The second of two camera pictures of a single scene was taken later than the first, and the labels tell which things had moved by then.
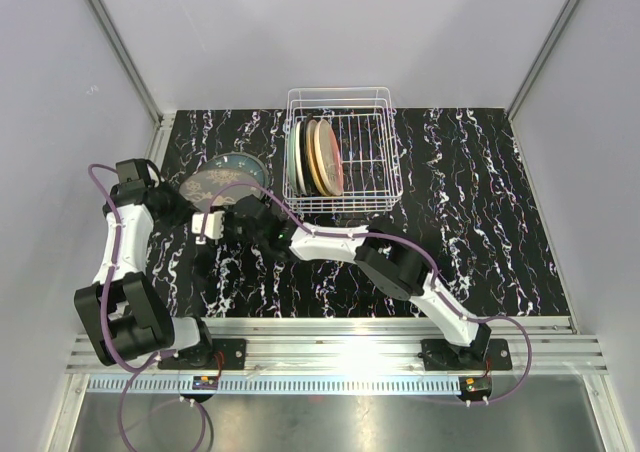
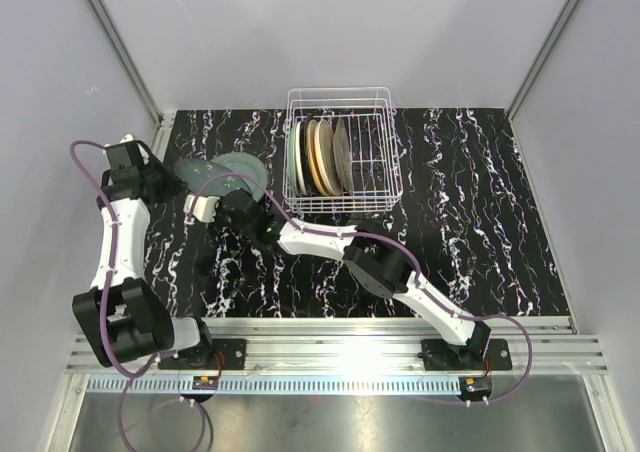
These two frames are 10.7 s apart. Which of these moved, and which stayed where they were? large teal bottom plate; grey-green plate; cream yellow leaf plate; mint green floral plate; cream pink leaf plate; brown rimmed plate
Moved: brown rimmed plate; grey-green plate
Stayed: large teal bottom plate; mint green floral plate; cream pink leaf plate; cream yellow leaf plate
